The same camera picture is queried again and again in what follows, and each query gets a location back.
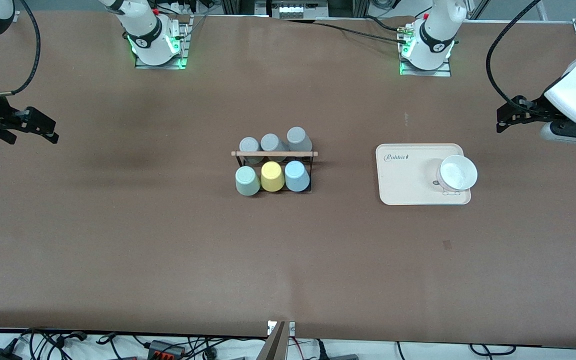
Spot pale green cup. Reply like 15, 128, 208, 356
235, 166, 262, 197

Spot white bowl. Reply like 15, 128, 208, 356
436, 154, 479, 192

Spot beige rabbit print tray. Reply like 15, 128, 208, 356
375, 143, 472, 206

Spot grey cup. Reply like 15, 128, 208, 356
286, 126, 314, 155
238, 136, 263, 166
260, 133, 289, 163

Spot light blue cup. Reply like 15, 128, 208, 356
284, 160, 312, 193

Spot power strip white sockets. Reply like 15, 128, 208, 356
255, 0, 329, 20

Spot yellow cup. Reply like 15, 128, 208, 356
260, 161, 286, 193

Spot black red connector block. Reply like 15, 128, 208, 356
147, 339, 187, 359

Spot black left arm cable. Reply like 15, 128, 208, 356
485, 0, 542, 109

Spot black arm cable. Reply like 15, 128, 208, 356
0, 0, 42, 97
485, 0, 542, 109

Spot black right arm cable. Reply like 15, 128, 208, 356
0, 0, 42, 97

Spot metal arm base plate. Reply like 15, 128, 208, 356
399, 56, 453, 77
134, 49, 190, 70

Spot black table cable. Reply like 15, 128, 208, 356
363, 16, 410, 33
286, 19, 409, 43

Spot black cable plug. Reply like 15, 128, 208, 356
56, 330, 89, 343

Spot brown stand post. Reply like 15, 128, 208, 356
257, 320, 289, 360

